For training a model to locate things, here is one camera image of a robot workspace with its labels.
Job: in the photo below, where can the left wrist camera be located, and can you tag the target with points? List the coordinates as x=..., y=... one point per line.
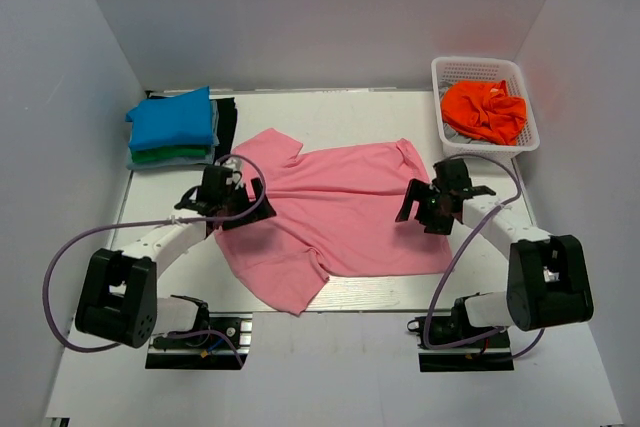
x=235, y=165

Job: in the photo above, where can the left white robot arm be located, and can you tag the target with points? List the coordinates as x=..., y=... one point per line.
x=119, y=300

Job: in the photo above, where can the pink t shirt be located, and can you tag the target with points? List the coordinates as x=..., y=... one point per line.
x=335, y=216

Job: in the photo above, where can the white plastic basket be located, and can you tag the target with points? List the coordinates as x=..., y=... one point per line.
x=450, y=70

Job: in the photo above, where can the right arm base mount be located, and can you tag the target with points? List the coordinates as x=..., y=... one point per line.
x=455, y=347

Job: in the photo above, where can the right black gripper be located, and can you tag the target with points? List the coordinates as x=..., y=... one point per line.
x=420, y=191

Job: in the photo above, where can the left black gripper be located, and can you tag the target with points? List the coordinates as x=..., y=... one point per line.
x=242, y=192

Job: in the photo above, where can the green folded t shirt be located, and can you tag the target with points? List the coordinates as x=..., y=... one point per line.
x=169, y=152

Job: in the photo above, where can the orange t shirt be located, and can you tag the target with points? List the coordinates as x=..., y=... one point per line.
x=484, y=110

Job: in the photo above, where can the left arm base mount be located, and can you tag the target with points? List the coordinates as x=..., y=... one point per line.
x=224, y=346

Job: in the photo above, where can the light blue folded t shirt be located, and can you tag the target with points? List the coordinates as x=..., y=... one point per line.
x=181, y=161

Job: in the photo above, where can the grey t shirt in basket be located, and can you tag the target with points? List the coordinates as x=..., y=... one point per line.
x=450, y=133

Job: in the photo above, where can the black folded t shirt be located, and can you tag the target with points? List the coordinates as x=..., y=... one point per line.
x=226, y=126

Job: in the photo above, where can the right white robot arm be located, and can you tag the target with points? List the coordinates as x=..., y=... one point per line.
x=547, y=281

